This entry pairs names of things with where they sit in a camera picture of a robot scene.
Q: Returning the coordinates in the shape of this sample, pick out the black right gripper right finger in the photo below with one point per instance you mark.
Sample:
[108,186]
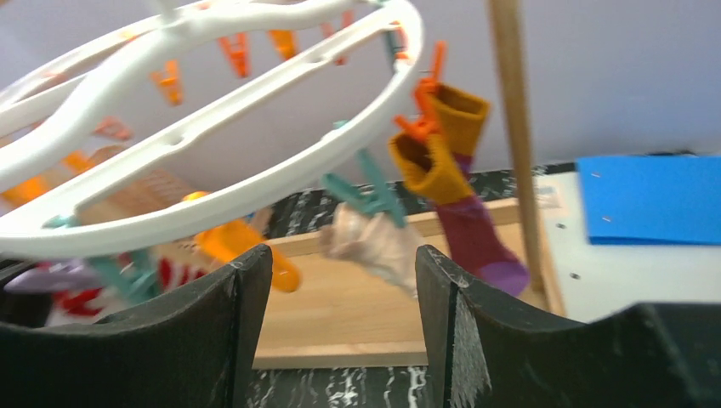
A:
[486,348]

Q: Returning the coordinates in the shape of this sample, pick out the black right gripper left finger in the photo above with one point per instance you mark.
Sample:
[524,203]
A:
[191,347]

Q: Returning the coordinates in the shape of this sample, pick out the teal clothes peg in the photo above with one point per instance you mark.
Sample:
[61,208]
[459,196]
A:
[378,198]
[133,274]

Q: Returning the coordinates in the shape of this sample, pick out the blue folder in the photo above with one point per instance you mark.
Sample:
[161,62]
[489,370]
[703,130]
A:
[651,200]

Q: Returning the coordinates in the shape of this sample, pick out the beige animal face sock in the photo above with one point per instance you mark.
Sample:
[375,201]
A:
[374,243]

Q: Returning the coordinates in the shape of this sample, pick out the lilac clothes peg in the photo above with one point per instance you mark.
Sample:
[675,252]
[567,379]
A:
[69,275]

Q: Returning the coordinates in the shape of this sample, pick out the white round clip hanger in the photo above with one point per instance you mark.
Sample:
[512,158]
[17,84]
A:
[64,100]

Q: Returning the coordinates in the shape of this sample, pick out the purple sock with yellow cuff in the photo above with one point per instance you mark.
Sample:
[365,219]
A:
[431,170]

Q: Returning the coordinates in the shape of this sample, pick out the orange front-left clothes peg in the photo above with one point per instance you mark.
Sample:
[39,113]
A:
[229,241]

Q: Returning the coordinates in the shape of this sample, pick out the peach plastic file organizer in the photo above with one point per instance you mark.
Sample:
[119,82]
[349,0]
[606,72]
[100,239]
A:
[152,190]

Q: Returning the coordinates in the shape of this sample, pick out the teal front clothes peg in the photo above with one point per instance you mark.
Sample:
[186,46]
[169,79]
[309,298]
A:
[378,198]

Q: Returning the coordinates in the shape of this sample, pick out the orange front-right clothes peg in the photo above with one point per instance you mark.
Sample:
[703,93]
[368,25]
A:
[434,67]

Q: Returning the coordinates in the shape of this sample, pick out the red white striped sock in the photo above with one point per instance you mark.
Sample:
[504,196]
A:
[176,266]

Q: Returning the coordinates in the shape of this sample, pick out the teal left clothes peg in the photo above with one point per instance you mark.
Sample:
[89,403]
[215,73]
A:
[133,274]

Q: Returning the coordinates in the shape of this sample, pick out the orange front-centre clothes peg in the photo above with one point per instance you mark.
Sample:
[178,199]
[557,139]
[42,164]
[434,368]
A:
[426,122]

